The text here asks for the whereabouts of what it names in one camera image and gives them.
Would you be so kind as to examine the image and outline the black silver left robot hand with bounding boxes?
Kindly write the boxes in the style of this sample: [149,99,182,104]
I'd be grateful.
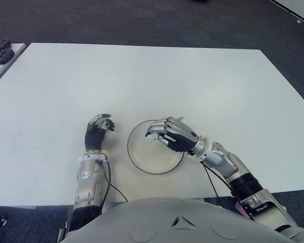
[85,113,116,152]

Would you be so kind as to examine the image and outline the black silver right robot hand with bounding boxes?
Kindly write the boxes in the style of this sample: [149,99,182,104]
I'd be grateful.
[144,116,201,152]

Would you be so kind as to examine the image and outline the green toothpaste tube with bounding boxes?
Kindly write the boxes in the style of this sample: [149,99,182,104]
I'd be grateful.
[146,115,185,143]

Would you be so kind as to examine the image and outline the white plate with black rim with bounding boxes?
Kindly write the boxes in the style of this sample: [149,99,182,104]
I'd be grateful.
[127,118,186,175]

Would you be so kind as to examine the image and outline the grey robot torso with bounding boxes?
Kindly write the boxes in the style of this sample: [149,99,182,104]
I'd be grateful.
[63,197,294,243]

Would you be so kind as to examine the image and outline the pink cardboard box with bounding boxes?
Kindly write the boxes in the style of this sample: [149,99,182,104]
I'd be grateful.
[235,199,247,219]

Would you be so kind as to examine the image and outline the white side table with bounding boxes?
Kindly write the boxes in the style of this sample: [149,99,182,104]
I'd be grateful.
[0,43,26,90]

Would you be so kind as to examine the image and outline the white desk with black edge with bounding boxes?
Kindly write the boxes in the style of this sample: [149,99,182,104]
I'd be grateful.
[270,0,304,27]

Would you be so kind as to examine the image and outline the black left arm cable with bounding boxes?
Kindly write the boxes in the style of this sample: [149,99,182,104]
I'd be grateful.
[100,158,130,203]

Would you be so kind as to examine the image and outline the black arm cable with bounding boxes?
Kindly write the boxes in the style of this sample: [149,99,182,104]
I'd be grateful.
[100,158,130,203]
[202,163,234,206]

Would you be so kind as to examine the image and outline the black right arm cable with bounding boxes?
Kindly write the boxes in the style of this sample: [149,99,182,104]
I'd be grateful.
[202,163,234,206]

